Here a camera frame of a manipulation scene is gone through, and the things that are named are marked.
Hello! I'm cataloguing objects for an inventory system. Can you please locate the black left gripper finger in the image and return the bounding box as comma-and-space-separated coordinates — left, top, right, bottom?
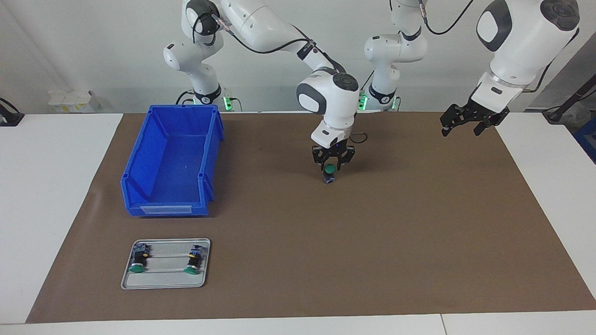
440, 105, 466, 137
474, 109, 510, 136

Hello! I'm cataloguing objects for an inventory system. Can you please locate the black stand pole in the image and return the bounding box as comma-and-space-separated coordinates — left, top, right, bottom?
542, 74, 596, 124

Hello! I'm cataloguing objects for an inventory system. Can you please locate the brown table mat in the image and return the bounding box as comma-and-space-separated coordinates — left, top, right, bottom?
26, 111, 596, 324

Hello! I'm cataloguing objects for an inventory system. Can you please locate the blue crate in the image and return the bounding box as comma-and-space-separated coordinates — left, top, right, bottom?
574, 116, 596, 164

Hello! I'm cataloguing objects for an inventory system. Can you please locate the blue plastic storage bin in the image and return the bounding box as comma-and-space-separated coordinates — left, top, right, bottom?
120, 104, 225, 218

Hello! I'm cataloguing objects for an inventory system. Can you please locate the silver metal tray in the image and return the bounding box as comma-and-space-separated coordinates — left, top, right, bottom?
121, 238, 211, 290

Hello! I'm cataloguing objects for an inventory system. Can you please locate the white junction box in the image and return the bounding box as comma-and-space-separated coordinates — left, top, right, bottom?
48, 90, 104, 113

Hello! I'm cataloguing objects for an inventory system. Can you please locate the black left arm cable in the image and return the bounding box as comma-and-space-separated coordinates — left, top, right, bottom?
417, 0, 581, 94

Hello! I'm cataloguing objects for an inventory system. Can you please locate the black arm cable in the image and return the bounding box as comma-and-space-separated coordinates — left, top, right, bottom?
193, 12, 368, 144
417, 0, 581, 94

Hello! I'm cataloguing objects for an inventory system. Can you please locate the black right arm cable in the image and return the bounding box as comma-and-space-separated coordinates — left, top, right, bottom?
193, 12, 368, 144

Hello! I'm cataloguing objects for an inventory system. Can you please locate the black clamp mount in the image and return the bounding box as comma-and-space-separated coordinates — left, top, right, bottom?
0, 98, 25, 127

